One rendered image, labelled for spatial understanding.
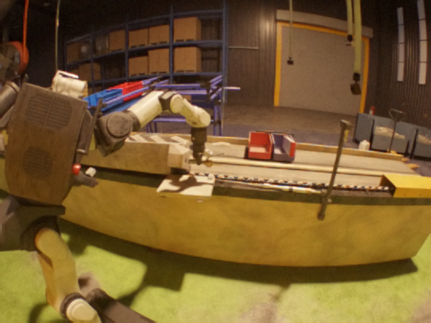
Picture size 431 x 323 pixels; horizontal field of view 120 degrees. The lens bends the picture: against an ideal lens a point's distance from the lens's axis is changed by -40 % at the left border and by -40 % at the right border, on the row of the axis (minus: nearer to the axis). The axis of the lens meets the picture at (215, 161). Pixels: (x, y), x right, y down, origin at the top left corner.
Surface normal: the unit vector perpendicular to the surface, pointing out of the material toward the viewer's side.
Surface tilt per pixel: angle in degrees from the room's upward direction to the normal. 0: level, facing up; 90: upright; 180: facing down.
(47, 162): 86
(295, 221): 90
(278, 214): 91
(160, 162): 80
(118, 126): 58
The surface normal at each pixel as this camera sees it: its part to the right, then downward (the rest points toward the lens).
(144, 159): -0.18, 0.22
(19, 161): 0.55, 0.28
